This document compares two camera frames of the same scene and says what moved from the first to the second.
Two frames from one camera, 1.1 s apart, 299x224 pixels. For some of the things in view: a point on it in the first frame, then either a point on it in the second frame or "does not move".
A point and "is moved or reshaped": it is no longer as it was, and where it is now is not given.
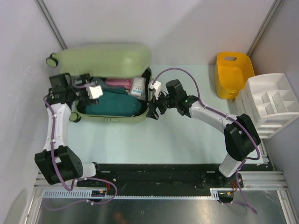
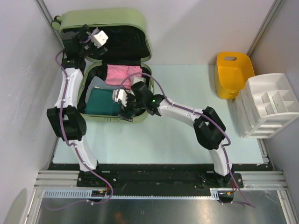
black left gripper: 84,78 -> 84,32
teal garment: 114,101 does not move
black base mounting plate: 161,177 does not move
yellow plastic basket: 232,69 does not move
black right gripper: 154,103 -> 124,115
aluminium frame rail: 264,180 does not move
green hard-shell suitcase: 106,60 is moved or reshaped
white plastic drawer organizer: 269,101 does not move
